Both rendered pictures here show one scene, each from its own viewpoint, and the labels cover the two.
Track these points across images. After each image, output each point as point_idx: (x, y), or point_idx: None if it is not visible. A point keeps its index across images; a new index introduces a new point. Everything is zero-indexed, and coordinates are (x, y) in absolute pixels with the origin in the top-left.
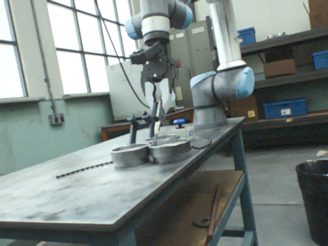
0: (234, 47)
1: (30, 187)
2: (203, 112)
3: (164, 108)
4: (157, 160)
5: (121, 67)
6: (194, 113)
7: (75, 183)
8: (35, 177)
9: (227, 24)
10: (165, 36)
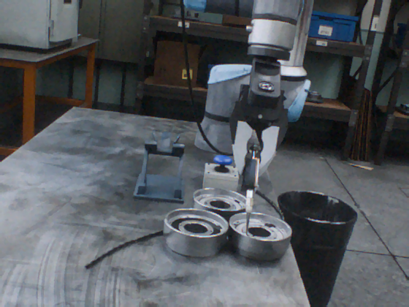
0: (302, 47)
1: (60, 291)
2: (223, 127)
3: (260, 170)
4: (247, 254)
5: (187, 72)
6: (204, 122)
7: (153, 296)
8: (25, 253)
9: (304, 10)
10: (288, 57)
